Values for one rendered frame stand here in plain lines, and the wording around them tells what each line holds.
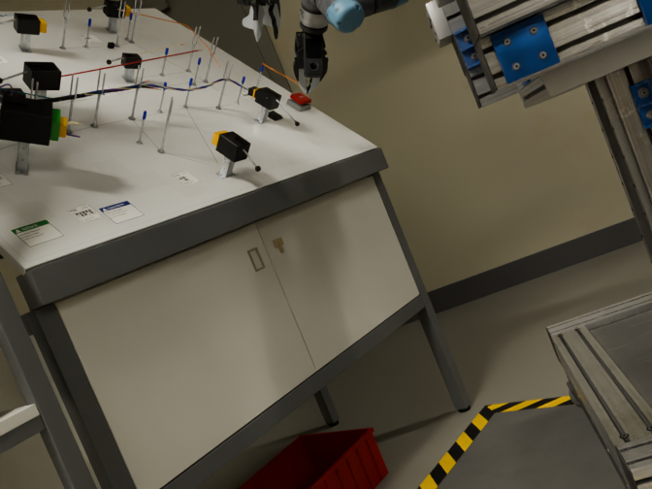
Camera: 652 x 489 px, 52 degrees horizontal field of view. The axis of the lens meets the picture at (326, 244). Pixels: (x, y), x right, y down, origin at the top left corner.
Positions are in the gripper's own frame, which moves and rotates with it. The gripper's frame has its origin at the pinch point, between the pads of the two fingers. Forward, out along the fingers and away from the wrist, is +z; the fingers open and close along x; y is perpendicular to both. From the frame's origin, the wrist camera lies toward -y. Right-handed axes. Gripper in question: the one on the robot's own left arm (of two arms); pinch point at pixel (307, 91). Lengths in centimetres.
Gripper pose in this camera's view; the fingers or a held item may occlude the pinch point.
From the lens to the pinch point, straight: 186.6
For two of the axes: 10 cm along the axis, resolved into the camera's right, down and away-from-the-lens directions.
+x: -9.8, 0.4, -1.8
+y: -1.5, -7.7, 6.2
